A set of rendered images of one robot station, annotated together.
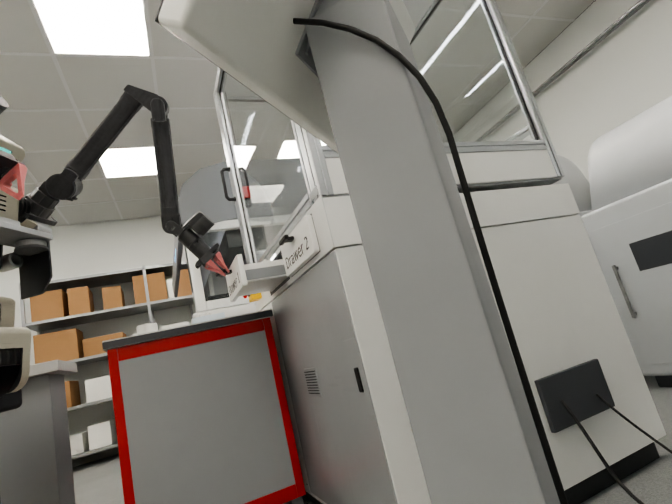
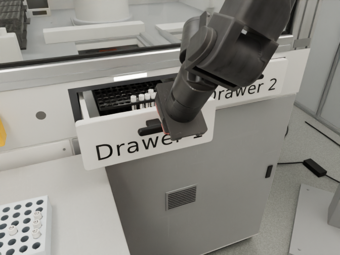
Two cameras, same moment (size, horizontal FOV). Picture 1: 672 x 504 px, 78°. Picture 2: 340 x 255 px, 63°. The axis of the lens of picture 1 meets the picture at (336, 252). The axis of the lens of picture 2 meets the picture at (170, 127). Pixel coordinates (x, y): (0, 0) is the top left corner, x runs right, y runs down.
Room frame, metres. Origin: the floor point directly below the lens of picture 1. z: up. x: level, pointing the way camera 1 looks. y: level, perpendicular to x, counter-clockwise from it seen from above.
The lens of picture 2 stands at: (1.38, 0.86, 1.20)
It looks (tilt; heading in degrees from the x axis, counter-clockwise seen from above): 33 degrees down; 274
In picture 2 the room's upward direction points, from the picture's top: straight up
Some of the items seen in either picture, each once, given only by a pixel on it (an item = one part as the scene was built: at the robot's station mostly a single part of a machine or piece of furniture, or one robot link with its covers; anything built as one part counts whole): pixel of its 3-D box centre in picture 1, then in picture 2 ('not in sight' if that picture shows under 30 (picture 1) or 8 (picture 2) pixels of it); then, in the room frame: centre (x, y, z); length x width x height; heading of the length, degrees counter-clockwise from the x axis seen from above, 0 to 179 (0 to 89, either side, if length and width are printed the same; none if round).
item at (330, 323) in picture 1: (421, 369); (124, 143); (1.67, -0.21, 0.40); 1.03 x 0.95 x 0.80; 25
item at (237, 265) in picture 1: (235, 279); (151, 132); (1.45, 0.37, 0.87); 0.29 x 0.02 x 0.11; 25
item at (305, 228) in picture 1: (297, 248); (241, 83); (1.22, 0.11, 0.87); 0.29 x 0.02 x 0.11; 25
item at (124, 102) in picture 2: not in sight; (137, 101); (1.49, 0.29, 0.90); 0.18 x 0.02 x 0.01; 25
